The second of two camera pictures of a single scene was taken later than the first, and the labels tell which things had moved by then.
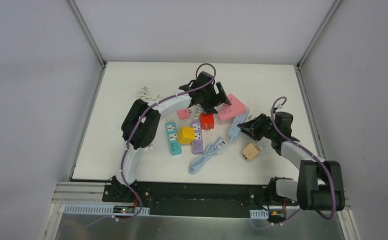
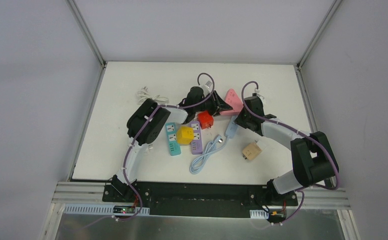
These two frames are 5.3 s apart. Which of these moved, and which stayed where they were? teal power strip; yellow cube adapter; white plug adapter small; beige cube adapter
Moved: white plug adapter small
Stayed: yellow cube adapter; beige cube adapter; teal power strip
